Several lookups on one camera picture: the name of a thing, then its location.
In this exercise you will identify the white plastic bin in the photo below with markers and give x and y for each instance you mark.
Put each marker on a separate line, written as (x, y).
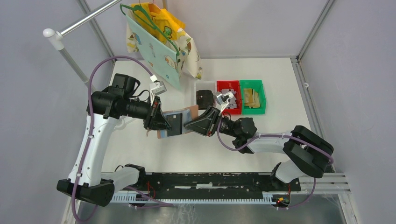
(204, 85)

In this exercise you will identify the white cards stack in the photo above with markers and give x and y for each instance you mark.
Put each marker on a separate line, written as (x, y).
(229, 97)

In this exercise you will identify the red plastic bin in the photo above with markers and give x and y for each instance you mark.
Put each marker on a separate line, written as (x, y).
(231, 84)

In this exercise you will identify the green plastic bin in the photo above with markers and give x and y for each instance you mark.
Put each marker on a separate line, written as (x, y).
(257, 85)

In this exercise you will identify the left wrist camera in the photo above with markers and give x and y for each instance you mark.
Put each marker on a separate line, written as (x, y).
(156, 88)

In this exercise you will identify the black VIP card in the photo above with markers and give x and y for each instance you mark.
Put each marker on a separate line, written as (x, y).
(175, 120)

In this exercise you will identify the light green cartoon garment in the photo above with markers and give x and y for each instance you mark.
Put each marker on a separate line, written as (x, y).
(160, 57)

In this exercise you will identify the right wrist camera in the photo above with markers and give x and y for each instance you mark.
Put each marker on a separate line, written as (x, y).
(219, 104)

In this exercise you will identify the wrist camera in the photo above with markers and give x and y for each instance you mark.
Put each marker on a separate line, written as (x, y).
(156, 88)
(219, 104)

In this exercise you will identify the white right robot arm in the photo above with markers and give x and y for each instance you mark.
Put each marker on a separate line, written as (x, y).
(308, 153)

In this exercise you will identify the green clothes hanger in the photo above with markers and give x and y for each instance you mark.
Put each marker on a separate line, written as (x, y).
(148, 21)

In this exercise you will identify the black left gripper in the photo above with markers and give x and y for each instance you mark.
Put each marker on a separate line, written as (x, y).
(155, 120)

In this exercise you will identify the black cards stack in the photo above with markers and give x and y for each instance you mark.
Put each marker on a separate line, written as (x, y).
(204, 99)

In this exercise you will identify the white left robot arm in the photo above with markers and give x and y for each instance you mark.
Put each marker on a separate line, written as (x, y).
(86, 182)

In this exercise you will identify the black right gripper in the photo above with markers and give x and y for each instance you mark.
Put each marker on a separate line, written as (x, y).
(206, 124)

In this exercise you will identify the yellow patterned children shirt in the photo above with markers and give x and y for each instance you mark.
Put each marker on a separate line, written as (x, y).
(189, 59)

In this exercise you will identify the gold cards stack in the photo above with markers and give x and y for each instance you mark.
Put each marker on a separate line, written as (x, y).
(251, 98)

